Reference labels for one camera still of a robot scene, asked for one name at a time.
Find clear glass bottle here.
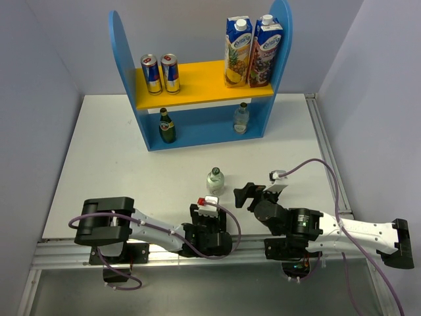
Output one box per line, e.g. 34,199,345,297
207,167,225,196
233,102,249,134

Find green glass bottle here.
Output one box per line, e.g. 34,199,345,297
159,108,176,144

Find energy drink can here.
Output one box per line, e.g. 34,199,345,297
161,54,180,94
140,54,162,95

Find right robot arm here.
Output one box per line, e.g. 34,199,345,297
234,182,414,269

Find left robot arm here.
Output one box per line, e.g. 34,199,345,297
68,196,234,263

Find blue and yellow shelf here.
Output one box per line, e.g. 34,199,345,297
108,1,293,151

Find berry juice carton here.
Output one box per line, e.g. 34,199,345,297
247,14,284,88

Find pineapple juice carton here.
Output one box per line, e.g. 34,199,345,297
224,16,253,88

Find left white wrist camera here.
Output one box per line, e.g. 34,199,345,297
197,196,219,217

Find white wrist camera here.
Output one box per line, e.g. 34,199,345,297
197,196,219,217
264,170,288,194

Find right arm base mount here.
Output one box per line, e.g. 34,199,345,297
264,237,322,278

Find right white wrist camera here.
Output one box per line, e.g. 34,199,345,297
264,170,288,194

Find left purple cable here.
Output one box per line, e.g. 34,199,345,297
68,202,242,290

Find purple cable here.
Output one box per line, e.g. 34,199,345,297
279,159,404,316
68,202,242,290

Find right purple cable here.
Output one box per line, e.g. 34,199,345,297
279,159,404,316

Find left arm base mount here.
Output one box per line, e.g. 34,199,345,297
88,243,149,285

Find aluminium rail frame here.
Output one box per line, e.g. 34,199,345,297
16,93,395,316

